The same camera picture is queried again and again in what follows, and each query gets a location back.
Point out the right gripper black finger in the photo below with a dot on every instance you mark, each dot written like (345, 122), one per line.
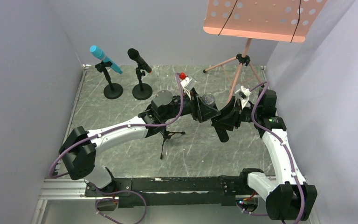
(230, 111)
(228, 124)

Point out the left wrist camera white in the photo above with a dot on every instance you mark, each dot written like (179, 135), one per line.
(187, 83)

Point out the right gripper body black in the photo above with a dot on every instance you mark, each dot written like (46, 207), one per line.
(237, 112)

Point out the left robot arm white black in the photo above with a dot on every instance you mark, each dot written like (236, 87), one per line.
(81, 147)

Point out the black tripod shock-mount stand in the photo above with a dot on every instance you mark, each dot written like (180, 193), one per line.
(166, 136)

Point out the black microphone orange end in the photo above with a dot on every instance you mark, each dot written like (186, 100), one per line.
(135, 56)

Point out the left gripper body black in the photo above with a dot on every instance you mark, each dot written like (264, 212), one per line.
(196, 107)

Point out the black round-base mic stand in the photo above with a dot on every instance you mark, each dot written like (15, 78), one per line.
(112, 90)
(141, 91)

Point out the aluminium frame rail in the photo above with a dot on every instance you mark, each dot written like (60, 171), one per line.
(62, 189)

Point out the blue microphone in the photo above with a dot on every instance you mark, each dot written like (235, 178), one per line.
(99, 54)

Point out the pink music stand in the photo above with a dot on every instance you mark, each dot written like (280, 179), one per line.
(274, 20)

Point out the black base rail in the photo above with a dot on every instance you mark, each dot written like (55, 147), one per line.
(172, 190)

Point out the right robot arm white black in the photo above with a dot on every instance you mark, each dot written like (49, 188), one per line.
(289, 196)

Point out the glitter black microphone silver head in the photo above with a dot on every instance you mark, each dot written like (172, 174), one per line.
(209, 100)

